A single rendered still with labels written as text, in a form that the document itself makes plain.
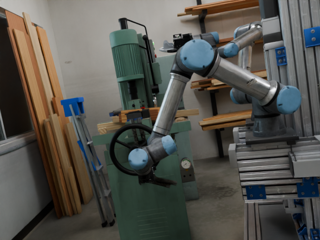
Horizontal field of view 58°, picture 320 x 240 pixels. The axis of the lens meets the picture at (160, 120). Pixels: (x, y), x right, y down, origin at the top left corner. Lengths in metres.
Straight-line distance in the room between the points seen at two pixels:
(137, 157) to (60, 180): 2.05
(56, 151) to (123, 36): 1.62
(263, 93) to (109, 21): 3.38
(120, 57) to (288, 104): 1.03
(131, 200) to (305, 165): 1.03
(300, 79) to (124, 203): 1.21
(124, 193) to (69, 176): 1.33
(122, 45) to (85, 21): 2.64
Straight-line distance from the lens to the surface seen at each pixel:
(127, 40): 1.85
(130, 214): 1.90
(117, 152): 1.79
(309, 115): 1.62
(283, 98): 1.26
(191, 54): 1.13
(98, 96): 4.31
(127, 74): 1.83
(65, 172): 3.13
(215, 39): 1.83
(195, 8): 3.83
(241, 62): 2.05
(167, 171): 1.80
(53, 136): 3.09
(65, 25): 4.53
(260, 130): 1.43
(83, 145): 2.60
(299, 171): 1.34
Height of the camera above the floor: 1.11
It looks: 6 degrees down
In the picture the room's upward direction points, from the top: 9 degrees counter-clockwise
